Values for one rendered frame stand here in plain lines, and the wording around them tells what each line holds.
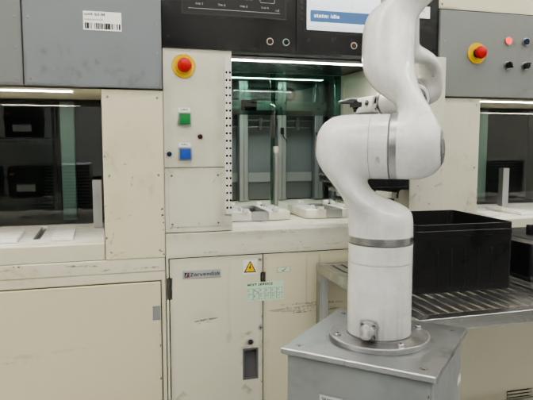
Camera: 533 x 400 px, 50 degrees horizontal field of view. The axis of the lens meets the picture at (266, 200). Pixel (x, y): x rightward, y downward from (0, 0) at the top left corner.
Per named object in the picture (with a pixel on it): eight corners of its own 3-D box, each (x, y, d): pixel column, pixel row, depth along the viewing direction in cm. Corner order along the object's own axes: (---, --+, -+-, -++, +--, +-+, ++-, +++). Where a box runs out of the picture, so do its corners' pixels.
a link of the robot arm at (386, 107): (402, 82, 159) (373, 94, 157) (427, 76, 146) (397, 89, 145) (412, 109, 161) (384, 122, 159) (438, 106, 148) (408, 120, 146)
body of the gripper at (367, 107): (371, 116, 160) (354, 117, 171) (404, 117, 163) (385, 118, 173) (372, 89, 159) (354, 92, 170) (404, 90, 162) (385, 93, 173)
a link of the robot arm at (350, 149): (411, 248, 100) (415, 111, 98) (308, 244, 105) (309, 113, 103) (414, 238, 112) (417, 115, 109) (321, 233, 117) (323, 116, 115)
